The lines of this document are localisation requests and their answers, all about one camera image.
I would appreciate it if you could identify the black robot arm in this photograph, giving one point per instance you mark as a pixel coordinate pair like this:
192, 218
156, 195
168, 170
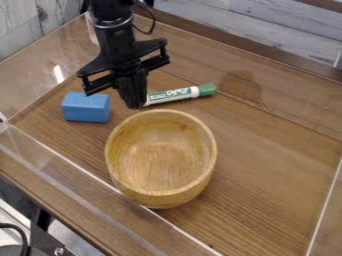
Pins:
113, 12

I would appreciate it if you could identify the green white dry-erase marker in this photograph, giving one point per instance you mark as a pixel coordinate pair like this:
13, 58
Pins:
180, 94

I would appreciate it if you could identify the brown wooden bowl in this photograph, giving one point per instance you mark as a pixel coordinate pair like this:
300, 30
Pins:
160, 154

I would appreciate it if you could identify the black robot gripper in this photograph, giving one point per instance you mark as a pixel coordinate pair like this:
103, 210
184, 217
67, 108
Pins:
123, 63

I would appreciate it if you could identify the black metal table leg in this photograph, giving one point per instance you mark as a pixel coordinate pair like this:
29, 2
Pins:
43, 220

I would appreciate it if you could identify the blue rectangular block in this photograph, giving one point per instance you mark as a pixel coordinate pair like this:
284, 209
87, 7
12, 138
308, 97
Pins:
85, 108

